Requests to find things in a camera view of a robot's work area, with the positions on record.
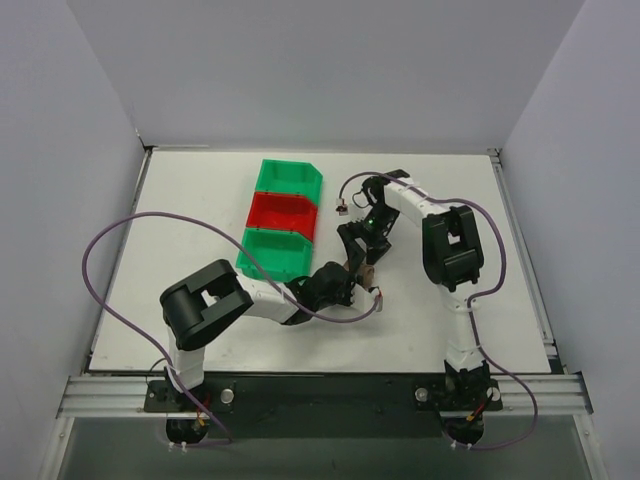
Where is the red plastic bin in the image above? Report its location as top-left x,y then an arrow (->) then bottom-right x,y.
246,191 -> 318,241

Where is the green plastic bin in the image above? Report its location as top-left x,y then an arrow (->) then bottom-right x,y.
255,159 -> 323,205
242,228 -> 313,283

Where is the tan sock with striped cuff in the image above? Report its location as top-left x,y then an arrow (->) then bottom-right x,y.
343,260 -> 375,292

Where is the aluminium front frame rail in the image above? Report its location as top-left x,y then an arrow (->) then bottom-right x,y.
58,373 -> 593,418

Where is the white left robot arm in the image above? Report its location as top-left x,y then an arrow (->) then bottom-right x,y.
160,260 -> 374,411

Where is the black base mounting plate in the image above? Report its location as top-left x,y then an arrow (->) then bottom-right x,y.
143,373 -> 503,443

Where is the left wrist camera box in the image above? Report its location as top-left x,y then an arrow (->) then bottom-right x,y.
351,284 -> 383,313

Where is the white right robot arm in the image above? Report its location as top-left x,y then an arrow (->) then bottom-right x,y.
337,169 -> 491,408

